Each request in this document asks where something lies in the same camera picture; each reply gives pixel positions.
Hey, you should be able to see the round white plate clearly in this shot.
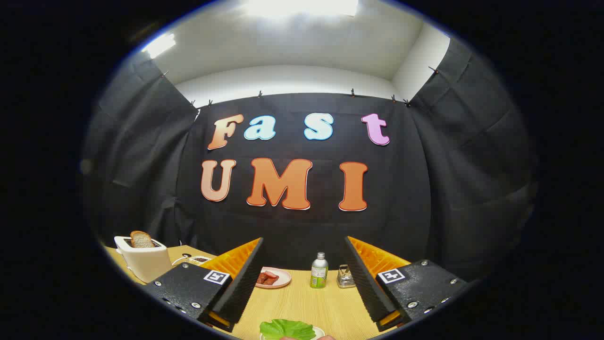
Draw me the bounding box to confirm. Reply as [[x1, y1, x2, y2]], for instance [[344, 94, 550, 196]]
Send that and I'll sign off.
[[259, 326, 326, 340]]

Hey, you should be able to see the white toaster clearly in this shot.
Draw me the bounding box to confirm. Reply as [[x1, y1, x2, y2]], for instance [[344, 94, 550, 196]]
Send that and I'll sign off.
[[114, 236, 173, 284]]

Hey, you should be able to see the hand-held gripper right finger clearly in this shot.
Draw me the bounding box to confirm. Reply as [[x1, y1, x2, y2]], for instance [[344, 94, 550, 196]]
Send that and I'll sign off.
[[344, 236, 469, 332]]

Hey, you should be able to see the green label bottle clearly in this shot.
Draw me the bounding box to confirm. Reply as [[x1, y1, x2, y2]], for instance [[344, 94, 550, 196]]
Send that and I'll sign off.
[[310, 252, 328, 289]]

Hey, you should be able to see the black backdrop cloth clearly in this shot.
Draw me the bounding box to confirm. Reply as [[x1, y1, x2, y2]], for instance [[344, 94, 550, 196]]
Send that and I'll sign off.
[[80, 38, 538, 284]]

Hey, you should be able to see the ceiling light panel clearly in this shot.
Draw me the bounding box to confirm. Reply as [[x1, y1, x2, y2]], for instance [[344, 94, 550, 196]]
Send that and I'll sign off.
[[245, 0, 359, 17], [142, 33, 176, 58]]

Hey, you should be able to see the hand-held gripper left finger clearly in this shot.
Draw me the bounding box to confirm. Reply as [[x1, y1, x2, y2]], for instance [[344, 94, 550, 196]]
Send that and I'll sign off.
[[142, 238, 264, 332]]

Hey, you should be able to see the pink plate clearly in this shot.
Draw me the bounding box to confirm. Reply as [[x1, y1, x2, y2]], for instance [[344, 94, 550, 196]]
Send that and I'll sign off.
[[255, 267, 292, 289]]

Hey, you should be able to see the metal wire basket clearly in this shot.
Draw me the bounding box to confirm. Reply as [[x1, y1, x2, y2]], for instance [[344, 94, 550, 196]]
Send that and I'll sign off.
[[337, 265, 356, 288]]

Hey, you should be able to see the green lettuce leaf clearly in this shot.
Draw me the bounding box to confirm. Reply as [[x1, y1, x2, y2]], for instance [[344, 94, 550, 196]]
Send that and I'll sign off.
[[260, 319, 316, 340]]

